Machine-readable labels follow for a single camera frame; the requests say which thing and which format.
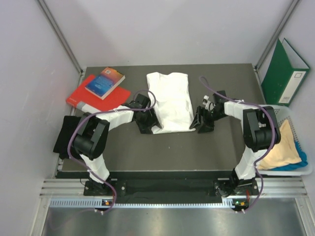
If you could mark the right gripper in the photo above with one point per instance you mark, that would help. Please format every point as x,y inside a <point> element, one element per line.
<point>206,126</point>

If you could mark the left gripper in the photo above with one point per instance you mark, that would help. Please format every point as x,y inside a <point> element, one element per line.
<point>152,121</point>

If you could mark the white flower print t-shirt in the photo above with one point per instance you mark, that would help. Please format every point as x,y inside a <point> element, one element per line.
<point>173,106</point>

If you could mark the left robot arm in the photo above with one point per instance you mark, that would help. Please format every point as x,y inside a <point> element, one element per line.
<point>90,137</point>

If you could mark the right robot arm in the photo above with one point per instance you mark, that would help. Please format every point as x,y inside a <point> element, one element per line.
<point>260,133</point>

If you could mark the small blue orange book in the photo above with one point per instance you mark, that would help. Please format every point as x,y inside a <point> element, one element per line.
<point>104,83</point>

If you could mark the large red book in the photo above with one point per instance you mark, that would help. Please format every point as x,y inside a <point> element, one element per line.
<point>85,101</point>

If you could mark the folded black t-shirt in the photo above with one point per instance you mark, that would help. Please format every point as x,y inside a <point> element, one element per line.
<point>68,127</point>

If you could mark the white plastic basket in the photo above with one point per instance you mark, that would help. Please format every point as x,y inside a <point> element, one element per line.
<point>283,113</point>

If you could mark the peach orange t-shirt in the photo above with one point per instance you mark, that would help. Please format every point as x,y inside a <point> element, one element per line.
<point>283,153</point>

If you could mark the green lever arch binder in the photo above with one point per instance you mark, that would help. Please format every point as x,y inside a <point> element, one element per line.
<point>286,72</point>

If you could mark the teal blue t-shirt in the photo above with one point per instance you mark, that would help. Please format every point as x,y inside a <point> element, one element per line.
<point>293,167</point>

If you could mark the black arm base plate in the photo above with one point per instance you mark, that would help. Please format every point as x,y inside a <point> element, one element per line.
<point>163,187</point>

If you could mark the grey slotted cable duct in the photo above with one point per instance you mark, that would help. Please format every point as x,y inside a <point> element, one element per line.
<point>103,203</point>

